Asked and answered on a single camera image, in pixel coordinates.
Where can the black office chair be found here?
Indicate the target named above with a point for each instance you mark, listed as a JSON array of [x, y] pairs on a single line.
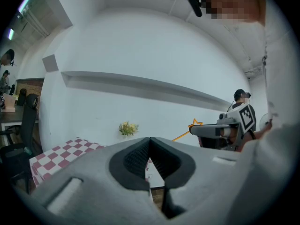
[[21, 137]]

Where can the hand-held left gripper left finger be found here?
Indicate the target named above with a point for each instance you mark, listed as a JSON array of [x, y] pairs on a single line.
[[93, 191]]

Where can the black head-worn camera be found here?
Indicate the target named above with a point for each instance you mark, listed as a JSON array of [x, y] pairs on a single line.
[[195, 5]]

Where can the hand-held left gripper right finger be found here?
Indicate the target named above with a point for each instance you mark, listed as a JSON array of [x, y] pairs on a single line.
[[201, 191]]

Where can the pink checkered tablecloth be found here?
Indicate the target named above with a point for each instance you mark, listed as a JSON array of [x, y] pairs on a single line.
[[58, 158]]

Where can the person's grey shirt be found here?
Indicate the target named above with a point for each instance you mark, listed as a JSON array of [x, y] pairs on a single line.
[[276, 149]]

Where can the person's right forearm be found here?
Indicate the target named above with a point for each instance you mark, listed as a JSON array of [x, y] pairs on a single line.
[[261, 133]]

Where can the grey wall panel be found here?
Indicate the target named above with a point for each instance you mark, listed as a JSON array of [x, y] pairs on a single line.
[[50, 63]]

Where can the person's head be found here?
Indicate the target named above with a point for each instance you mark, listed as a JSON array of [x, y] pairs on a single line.
[[234, 3]]

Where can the person's right hand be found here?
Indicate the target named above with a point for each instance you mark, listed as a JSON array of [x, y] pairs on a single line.
[[231, 134]]

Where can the small orange object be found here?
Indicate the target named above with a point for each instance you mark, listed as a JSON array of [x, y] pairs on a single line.
[[195, 122]]

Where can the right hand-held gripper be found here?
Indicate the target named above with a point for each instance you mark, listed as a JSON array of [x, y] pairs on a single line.
[[246, 117]]

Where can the yellow flower bouquet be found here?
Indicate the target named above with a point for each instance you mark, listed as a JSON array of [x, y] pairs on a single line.
[[127, 128]]

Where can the pink box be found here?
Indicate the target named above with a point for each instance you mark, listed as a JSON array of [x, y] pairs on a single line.
[[9, 103]]

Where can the dark desk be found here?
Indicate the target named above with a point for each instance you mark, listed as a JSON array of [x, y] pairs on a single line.
[[11, 118]]

